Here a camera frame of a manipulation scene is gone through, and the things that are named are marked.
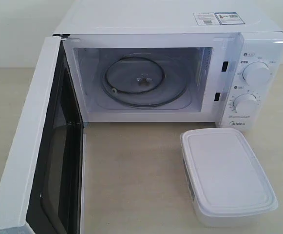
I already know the white plastic lidded container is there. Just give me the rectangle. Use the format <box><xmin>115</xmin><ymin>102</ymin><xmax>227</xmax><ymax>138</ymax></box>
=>
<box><xmin>180</xmin><ymin>128</ymin><xmax>279</xmax><ymax>227</ymax></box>

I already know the white microwave door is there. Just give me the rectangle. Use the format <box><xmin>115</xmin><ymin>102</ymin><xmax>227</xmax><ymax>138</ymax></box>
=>
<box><xmin>0</xmin><ymin>35</ymin><xmax>86</xmax><ymax>234</ymax></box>

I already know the white Midea microwave oven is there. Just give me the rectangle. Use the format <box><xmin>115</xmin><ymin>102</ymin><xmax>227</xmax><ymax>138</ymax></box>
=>
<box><xmin>54</xmin><ymin>0</ymin><xmax>283</xmax><ymax>131</ymax></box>

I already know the glass turntable plate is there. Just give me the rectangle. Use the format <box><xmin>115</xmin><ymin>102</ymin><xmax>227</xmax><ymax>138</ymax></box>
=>
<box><xmin>100</xmin><ymin>53</ymin><xmax>189</xmax><ymax>109</ymax></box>

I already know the lower white timer knob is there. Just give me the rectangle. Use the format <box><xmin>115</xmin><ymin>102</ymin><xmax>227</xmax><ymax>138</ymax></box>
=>
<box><xmin>233</xmin><ymin>94</ymin><xmax>257</xmax><ymax>115</ymax></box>

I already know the upper white control knob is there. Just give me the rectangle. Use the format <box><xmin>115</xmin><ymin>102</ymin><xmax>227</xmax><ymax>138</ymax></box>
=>
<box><xmin>242</xmin><ymin>62</ymin><xmax>271</xmax><ymax>86</ymax></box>

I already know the warning label sticker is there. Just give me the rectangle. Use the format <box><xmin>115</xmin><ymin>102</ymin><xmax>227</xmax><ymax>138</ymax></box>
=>
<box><xmin>193</xmin><ymin>12</ymin><xmax>245</xmax><ymax>25</ymax></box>

